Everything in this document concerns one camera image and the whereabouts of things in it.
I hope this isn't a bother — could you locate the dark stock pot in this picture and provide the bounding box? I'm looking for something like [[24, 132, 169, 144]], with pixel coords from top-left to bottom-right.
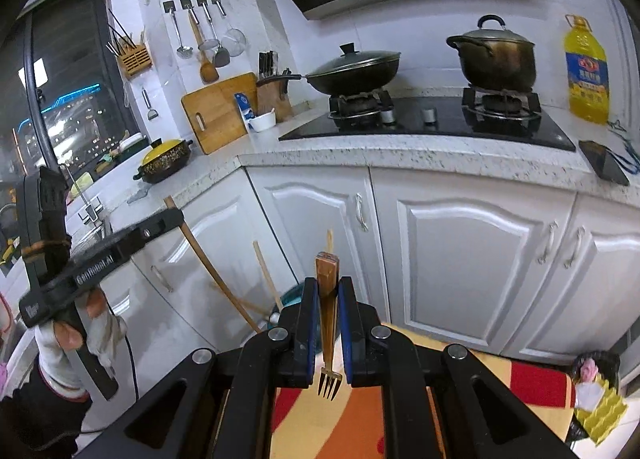
[[446, 14, 537, 94]]

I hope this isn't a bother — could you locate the hanging wooden spatula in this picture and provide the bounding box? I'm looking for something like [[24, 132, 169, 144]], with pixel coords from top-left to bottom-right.
[[180, 0, 219, 84]]

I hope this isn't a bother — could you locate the wooden knife block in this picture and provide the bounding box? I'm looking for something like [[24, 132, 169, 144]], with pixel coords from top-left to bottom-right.
[[256, 52, 293, 123]]

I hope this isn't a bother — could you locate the gloved left hand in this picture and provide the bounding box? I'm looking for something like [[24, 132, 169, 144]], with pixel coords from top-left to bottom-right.
[[35, 288, 127, 401]]

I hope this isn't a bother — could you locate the wooden chopstick wall holder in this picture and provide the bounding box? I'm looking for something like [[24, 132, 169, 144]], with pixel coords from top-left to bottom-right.
[[105, 8, 153, 81]]

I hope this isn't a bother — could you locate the colourful checkered table mat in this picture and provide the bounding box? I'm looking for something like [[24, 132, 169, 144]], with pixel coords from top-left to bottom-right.
[[269, 322, 577, 459]]

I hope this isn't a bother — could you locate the wooden cutting board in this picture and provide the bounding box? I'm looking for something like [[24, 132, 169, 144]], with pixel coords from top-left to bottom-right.
[[181, 72, 257, 154]]

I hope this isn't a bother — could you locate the yellow lidded casserole pot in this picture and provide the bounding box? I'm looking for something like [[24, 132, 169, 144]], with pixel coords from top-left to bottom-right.
[[134, 138, 193, 185]]

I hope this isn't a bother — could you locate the yellow egg carton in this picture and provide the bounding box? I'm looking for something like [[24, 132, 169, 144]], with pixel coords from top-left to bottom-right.
[[574, 373, 627, 446]]

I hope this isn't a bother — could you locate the black gas stove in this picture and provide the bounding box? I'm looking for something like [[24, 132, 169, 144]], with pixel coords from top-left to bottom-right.
[[281, 87, 576, 152]]

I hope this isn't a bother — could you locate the yellow cooking oil bottle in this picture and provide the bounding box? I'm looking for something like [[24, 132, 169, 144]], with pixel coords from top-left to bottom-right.
[[564, 15, 610, 125]]

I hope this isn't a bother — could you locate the black smartphone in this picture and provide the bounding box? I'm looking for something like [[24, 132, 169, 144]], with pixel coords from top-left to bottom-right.
[[578, 140, 629, 186]]

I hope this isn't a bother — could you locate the white small bowl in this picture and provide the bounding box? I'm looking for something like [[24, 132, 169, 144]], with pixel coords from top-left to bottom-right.
[[248, 109, 277, 133]]

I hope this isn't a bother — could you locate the wooden handled metal fork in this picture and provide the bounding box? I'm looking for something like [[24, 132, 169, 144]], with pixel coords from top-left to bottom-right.
[[314, 252, 342, 401]]

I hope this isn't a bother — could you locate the hanging metal ladle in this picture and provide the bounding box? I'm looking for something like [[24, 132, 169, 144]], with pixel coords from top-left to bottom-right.
[[163, 0, 193, 59]]

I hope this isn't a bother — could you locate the floral utensil holder teal rim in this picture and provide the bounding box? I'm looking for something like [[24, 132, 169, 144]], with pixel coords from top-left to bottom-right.
[[267, 283, 304, 329]]

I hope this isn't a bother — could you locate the black wok with lid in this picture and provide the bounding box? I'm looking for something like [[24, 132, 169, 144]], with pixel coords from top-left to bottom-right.
[[256, 43, 401, 97]]

